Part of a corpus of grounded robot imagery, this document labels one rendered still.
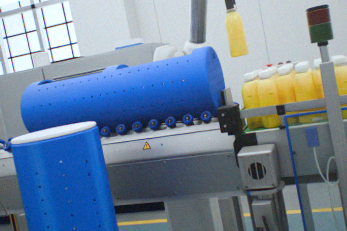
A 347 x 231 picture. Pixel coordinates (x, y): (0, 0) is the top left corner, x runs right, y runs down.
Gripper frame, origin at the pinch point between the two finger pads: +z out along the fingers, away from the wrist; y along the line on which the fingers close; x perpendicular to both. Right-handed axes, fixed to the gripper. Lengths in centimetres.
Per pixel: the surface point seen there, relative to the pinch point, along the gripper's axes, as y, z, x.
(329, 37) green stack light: 36, 24, 32
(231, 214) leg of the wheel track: 7, 82, -15
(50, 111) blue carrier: 15, 27, -83
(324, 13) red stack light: 37, 17, 32
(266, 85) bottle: 16.9, 34.4, 9.9
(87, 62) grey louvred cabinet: -148, -9, -164
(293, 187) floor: -195, 134, -19
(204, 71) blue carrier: 12.5, 25.1, -12.3
